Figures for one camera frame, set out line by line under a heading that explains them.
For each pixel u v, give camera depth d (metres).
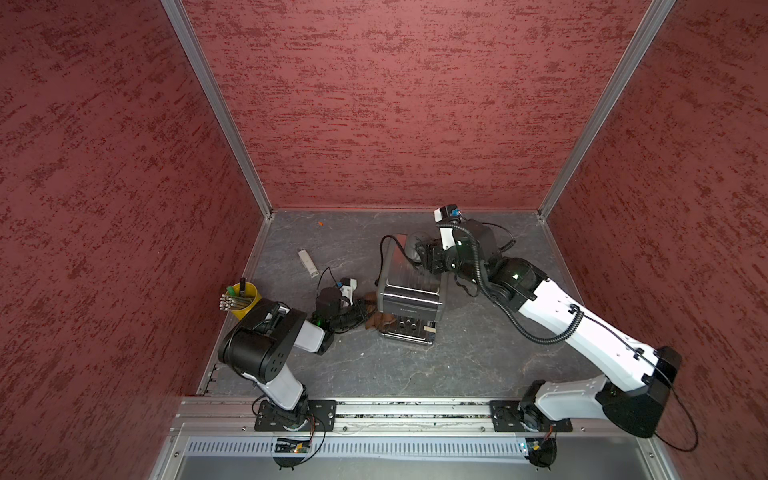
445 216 0.60
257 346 0.47
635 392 0.40
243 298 0.87
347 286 0.87
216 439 0.71
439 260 0.61
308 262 1.03
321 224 1.18
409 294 0.67
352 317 0.81
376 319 0.85
